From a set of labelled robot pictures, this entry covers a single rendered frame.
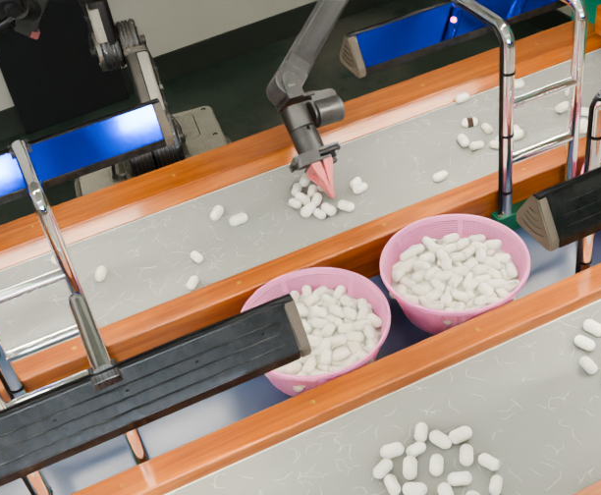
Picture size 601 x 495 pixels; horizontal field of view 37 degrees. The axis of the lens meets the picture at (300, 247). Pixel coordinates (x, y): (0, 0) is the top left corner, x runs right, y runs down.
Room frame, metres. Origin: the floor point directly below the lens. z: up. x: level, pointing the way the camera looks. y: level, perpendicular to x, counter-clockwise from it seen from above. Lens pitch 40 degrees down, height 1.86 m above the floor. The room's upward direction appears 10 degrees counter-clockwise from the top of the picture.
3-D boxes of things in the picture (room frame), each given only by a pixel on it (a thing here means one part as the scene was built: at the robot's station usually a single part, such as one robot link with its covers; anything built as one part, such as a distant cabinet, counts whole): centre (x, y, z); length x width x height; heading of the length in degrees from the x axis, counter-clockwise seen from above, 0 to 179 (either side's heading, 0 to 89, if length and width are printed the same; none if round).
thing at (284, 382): (1.11, 0.00, 0.72); 0.27 x 0.27 x 0.10
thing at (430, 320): (1.19, -0.27, 0.72); 0.27 x 0.27 x 0.10
